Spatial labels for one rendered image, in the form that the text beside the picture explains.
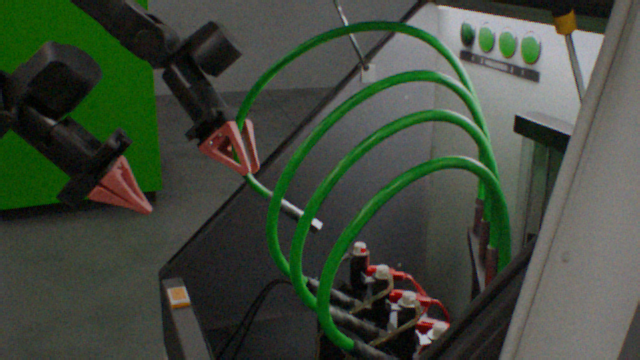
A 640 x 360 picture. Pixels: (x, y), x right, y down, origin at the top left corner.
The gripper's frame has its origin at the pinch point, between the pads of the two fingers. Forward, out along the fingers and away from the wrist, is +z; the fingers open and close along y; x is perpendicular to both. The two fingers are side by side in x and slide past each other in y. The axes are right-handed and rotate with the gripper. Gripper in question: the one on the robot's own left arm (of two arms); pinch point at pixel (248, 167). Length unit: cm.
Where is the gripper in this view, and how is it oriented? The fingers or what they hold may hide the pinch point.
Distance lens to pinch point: 106.9
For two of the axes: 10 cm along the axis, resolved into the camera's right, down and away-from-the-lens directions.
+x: -7.2, 6.0, 3.5
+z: 5.9, 8.0, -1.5
